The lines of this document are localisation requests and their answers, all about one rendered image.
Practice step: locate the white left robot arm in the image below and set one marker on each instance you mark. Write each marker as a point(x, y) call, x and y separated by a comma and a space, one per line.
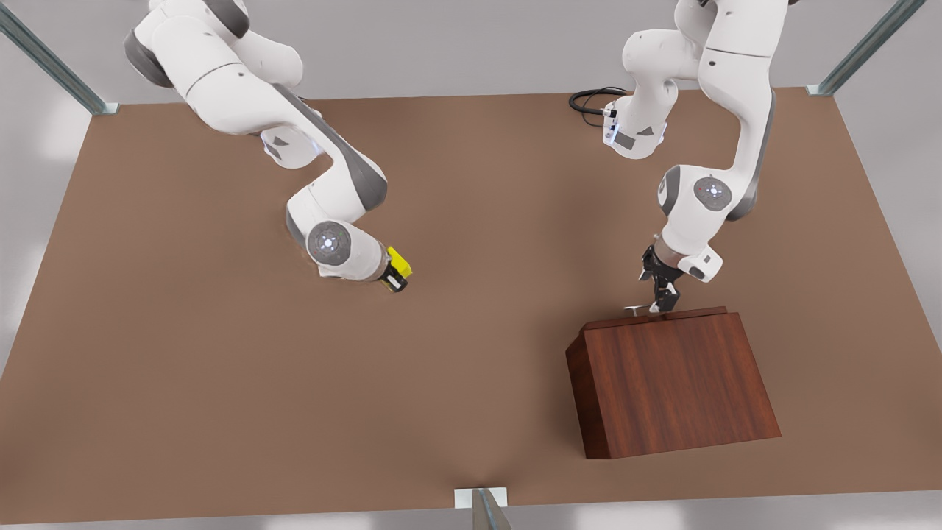
point(743, 88)

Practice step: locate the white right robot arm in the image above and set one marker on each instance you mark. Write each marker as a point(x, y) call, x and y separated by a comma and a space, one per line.
point(243, 88)

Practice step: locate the silver frame post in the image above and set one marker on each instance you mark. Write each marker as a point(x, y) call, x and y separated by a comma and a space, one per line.
point(51, 62)
point(486, 508)
point(865, 48)

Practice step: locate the dark wooden drawer cabinet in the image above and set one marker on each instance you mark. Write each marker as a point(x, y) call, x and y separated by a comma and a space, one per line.
point(673, 386)

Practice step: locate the yellow square block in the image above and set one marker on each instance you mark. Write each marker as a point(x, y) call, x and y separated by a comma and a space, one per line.
point(399, 260)

